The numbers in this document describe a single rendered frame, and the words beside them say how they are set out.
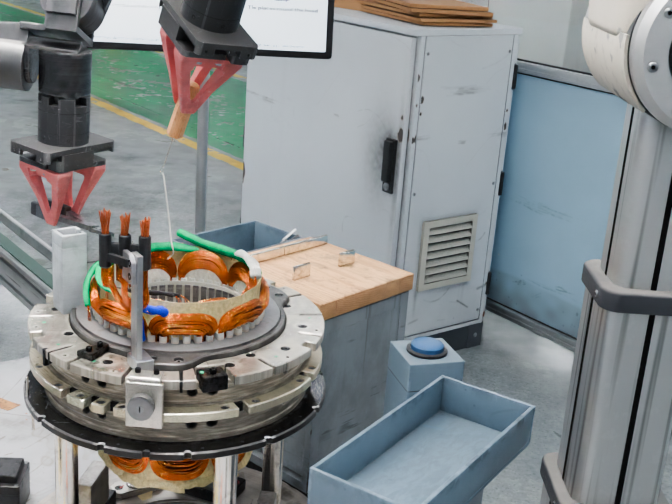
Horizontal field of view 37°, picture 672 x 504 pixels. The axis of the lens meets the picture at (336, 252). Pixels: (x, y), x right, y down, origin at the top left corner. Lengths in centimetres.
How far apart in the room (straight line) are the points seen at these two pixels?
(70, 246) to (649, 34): 62
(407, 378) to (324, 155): 251
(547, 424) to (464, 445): 234
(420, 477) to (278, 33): 132
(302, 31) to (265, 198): 195
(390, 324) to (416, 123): 198
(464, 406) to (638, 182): 29
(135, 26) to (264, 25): 26
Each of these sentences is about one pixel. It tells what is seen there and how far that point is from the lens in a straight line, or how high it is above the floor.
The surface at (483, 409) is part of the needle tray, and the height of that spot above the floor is 104.
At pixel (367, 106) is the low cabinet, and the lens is 343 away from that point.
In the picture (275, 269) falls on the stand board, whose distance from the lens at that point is 135.
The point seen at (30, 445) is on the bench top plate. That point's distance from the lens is 151.
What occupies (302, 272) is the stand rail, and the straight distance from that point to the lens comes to 132.
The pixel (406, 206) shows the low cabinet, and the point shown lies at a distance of 337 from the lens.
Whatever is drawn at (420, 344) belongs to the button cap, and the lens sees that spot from 120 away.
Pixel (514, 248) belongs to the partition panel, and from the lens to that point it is 382.
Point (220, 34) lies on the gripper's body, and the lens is 96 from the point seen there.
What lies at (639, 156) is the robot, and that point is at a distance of 105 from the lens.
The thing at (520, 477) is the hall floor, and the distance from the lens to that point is 305.
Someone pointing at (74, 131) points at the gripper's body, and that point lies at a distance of 116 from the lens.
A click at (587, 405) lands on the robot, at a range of 113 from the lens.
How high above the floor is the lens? 152
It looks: 19 degrees down
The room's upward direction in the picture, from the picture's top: 4 degrees clockwise
